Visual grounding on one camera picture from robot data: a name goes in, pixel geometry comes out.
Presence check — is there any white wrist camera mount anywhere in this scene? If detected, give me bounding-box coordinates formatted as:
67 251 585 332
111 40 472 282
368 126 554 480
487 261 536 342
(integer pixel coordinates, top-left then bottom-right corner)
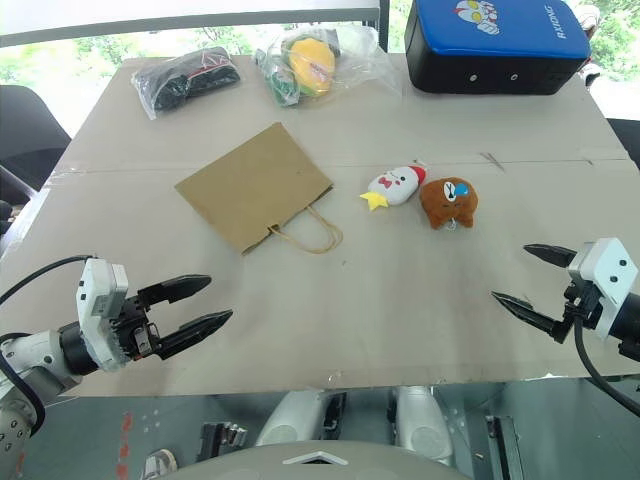
75 257 131 372
567 237 640 342

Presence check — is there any black chair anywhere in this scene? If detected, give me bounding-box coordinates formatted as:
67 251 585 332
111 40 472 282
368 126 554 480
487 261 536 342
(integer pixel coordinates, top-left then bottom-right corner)
604 117 640 169
0 84 74 194

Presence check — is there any clear crumpled plastic bag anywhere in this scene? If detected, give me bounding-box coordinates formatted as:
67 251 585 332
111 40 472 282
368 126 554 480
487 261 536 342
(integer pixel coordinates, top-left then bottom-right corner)
253 24 402 109

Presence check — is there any brown paper bag with handles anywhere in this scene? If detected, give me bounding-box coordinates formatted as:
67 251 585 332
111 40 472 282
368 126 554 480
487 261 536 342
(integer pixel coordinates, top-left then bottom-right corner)
173 122 345 257

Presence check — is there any silver robot leg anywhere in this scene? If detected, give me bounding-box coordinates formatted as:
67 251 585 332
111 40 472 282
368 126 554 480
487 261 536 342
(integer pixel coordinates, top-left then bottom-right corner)
254 389 327 449
393 384 455 467

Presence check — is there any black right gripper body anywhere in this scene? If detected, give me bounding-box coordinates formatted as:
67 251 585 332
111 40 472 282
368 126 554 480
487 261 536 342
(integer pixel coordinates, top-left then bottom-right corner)
561 278 602 331

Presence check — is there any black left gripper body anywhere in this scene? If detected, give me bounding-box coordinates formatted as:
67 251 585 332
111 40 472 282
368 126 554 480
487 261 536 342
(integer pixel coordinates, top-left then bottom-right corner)
113 294 165 365

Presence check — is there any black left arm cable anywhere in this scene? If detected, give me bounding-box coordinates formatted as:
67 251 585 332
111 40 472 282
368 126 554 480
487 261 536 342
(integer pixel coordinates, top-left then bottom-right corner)
0 255 96 306

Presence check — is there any silver right robot leg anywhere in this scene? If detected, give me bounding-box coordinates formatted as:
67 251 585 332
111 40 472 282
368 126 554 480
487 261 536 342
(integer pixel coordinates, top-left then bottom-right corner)
393 384 455 467

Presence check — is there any brown bear plush toy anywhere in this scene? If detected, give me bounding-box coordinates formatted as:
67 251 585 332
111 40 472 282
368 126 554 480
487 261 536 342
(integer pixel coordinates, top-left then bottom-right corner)
418 177 483 232

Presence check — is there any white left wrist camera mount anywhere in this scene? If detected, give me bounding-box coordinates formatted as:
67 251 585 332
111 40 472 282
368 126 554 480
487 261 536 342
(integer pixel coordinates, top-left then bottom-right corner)
75 257 131 372

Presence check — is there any black window post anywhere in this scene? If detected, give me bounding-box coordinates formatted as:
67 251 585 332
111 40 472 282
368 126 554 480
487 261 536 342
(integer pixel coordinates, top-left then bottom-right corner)
377 0 392 52

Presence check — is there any grey robot torso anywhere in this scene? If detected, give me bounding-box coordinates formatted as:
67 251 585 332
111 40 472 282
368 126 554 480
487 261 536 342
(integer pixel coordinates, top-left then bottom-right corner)
168 439 472 480

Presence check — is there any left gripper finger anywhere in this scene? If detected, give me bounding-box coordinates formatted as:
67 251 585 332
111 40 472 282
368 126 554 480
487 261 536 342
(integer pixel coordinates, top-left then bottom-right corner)
132 273 213 311
151 308 235 360

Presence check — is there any blue and black cartoon case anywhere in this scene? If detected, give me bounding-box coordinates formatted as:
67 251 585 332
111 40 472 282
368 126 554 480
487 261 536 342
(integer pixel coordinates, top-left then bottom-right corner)
403 0 592 97

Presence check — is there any yellow and green plush toy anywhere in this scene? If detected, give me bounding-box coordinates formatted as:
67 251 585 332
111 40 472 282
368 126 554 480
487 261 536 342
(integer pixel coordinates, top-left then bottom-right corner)
266 36 338 107

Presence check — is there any plastic bag with black cloth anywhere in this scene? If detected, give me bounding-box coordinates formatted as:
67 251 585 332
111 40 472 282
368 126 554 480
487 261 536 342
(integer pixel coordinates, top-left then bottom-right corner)
130 45 243 122

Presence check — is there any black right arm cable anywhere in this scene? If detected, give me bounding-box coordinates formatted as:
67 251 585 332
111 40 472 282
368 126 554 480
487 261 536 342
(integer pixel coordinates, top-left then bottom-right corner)
572 299 640 404

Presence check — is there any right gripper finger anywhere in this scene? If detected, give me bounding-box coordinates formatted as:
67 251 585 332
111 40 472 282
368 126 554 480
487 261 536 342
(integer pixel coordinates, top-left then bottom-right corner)
522 243 580 270
490 291 572 345

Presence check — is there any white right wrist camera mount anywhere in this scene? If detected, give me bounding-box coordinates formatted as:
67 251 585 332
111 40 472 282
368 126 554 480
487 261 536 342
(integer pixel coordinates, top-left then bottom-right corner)
567 237 640 342

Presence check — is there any silver left robot leg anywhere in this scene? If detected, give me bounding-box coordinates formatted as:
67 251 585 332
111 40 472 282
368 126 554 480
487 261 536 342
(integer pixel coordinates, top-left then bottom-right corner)
254 389 327 449

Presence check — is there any white plush toy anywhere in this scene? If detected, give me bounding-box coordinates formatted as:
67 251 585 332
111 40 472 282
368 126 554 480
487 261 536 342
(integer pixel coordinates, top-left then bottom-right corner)
359 161 431 214

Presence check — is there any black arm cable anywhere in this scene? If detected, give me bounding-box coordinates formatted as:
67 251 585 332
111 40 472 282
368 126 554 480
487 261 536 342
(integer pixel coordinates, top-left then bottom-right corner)
572 299 640 404
0 255 96 306

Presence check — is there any grey window rail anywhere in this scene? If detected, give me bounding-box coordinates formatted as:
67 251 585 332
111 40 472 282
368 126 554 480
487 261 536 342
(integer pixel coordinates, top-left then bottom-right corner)
0 6 382 50

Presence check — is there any grey cardboard table sheet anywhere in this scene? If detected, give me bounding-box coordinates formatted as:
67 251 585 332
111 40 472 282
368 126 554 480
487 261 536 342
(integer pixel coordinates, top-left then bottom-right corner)
0 53 640 400

